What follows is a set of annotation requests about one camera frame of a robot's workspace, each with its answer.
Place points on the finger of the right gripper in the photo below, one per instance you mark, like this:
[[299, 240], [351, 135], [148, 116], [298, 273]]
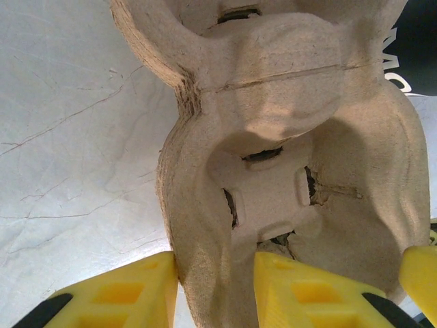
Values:
[[423, 273]]

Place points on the black paper coffee cup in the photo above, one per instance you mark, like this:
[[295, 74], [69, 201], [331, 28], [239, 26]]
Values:
[[416, 41]]

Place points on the brown pulp cup carrier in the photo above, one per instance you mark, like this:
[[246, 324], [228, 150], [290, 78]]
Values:
[[283, 102]]

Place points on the stacked brown pulp cup carriers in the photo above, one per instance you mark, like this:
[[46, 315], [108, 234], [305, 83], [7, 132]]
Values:
[[186, 92]]

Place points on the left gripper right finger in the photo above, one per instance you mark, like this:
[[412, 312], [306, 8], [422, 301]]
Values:
[[307, 300]]

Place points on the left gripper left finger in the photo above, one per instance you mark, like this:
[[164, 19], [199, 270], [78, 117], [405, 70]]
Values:
[[112, 300]]

